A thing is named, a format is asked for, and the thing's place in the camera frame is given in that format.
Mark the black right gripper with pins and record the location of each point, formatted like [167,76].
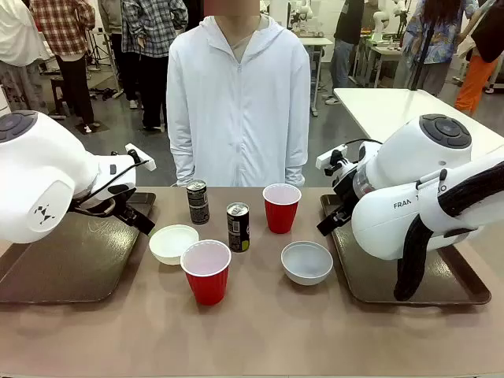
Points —
[345,193]

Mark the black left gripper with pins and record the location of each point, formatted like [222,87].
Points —
[123,206]

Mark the pale grey plastic bowl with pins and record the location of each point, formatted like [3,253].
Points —
[307,264]

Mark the black drink can green patch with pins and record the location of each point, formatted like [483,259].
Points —
[238,232]

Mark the person's left forearm white sleeve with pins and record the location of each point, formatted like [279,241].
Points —
[296,165]

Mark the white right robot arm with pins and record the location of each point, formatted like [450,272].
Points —
[393,220]

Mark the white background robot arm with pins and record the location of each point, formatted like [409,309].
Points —
[381,17]

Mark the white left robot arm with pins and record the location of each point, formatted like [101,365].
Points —
[39,177]

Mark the person's right forearm white sleeve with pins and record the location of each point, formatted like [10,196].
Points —
[184,165]

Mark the white plastic bowl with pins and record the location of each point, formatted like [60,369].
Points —
[173,244]

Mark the red plastic cup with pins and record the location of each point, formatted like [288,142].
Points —
[206,279]
[281,214]

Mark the black drink can white text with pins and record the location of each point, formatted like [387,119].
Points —
[197,204]

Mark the brown plastic tray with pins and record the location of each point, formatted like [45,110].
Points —
[78,267]
[445,283]

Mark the large white table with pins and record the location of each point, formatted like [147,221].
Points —
[393,110]

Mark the person in white hoodie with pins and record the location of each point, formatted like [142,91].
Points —
[236,102]

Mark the dark stool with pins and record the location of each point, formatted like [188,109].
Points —
[58,90]

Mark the white background workbench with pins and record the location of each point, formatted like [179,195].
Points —
[388,51]

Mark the small white background table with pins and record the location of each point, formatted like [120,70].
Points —
[315,41]

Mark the bystander in grey plaid shirt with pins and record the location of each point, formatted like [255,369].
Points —
[151,35]

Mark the bystander in black top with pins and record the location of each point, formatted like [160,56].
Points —
[346,35]

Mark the bystander in red plaid shirt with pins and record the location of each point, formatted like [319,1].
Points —
[67,35]

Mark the bystander in grey jacket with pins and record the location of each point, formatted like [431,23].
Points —
[111,23]

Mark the bystander in orange trousers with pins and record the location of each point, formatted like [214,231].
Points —
[478,75]

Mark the bystander in blue patterned shirt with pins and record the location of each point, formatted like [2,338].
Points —
[433,39]

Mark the bystander in white top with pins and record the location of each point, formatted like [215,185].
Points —
[17,43]

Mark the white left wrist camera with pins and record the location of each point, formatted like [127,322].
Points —
[141,157]

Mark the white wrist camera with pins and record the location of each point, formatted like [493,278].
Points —
[330,156]
[141,157]

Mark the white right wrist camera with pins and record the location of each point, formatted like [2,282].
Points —
[330,156]

